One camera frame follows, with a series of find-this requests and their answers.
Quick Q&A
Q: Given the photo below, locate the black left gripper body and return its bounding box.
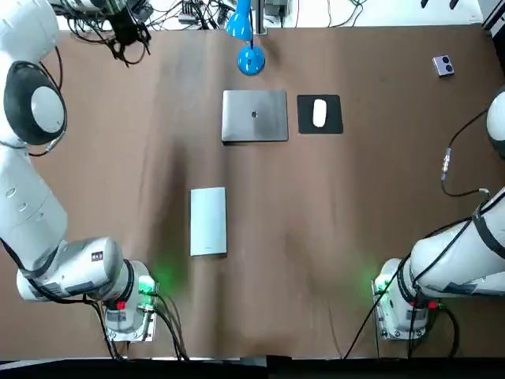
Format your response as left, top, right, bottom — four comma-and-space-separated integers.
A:
111, 6, 142, 45

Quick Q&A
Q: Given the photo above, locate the grey laptop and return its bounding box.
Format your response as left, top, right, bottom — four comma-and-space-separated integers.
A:
220, 89, 289, 144

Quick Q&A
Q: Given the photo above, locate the white computer mouse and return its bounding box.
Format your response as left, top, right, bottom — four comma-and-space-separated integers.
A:
312, 99, 327, 128

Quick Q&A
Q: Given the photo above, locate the blue desk lamp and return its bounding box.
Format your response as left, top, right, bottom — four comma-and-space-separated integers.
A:
225, 0, 266, 76

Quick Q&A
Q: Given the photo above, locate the black mouse pad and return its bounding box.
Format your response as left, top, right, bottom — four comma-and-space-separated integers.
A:
296, 93, 344, 135

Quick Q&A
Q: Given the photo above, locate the black power adapter brick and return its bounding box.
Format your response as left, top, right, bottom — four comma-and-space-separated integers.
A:
263, 0, 291, 17

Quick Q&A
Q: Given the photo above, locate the lilac folded flip phone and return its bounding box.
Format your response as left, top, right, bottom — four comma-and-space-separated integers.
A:
432, 54, 457, 79

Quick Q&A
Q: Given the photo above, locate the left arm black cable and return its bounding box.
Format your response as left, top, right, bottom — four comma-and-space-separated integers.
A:
23, 45, 67, 158

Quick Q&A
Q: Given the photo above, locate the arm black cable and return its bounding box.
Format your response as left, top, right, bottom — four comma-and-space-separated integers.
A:
23, 45, 67, 158
440, 108, 492, 198

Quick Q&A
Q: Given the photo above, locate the aluminium frame post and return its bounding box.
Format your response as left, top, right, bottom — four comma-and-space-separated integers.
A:
254, 0, 269, 35

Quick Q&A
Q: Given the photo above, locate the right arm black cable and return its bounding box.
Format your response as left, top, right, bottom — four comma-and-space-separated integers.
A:
440, 108, 492, 198

